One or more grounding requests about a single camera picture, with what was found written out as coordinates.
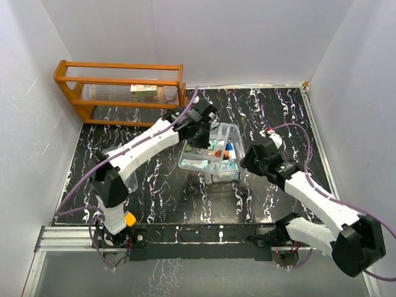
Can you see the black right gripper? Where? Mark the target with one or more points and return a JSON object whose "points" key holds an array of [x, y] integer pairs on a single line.
{"points": [[247, 163]]}

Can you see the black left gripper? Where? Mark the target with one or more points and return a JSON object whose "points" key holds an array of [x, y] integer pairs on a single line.
{"points": [[203, 143]]}

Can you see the clear divider tray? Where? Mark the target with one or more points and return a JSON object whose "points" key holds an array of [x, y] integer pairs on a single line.
{"points": [[190, 156]]}

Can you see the clear first aid box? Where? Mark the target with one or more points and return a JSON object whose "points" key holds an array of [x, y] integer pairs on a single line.
{"points": [[223, 154]]}

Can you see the white blue tube bottle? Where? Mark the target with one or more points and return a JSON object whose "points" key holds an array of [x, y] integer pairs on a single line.
{"points": [[230, 151]]}

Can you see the teal bandage packet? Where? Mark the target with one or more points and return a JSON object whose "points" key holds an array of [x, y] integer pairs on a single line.
{"points": [[229, 172]]}

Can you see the teal white sachet strips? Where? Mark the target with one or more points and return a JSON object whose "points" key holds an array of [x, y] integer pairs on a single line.
{"points": [[200, 164]]}

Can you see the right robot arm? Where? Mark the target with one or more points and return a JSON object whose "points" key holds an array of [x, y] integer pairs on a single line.
{"points": [[354, 241]]}

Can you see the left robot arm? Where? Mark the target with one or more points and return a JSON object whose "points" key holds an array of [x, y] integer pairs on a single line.
{"points": [[114, 168]]}

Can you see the green white medicine box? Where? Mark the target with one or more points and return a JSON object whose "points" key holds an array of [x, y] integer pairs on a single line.
{"points": [[143, 90]]}

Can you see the small clear round jar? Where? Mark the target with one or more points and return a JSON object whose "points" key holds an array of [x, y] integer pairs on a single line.
{"points": [[170, 94]]}

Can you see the orange wooden shelf rack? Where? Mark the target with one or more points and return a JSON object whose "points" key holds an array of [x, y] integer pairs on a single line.
{"points": [[99, 92]]}

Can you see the clear box lid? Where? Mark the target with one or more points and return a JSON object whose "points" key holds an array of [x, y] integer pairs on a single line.
{"points": [[131, 181]]}

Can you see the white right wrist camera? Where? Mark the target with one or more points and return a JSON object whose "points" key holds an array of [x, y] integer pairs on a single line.
{"points": [[271, 134]]}

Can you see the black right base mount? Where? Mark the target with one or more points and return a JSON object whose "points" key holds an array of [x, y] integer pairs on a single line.
{"points": [[270, 237]]}

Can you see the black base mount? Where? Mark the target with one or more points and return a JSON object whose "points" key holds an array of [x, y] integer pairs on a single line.
{"points": [[270, 237], [128, 238]]}

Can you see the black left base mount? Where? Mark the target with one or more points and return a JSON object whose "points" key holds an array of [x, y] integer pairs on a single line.
{"points": [[128, 238]]}

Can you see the aluminium frame rail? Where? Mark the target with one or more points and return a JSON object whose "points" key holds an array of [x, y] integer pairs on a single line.
{"points": [[183, 260]]}

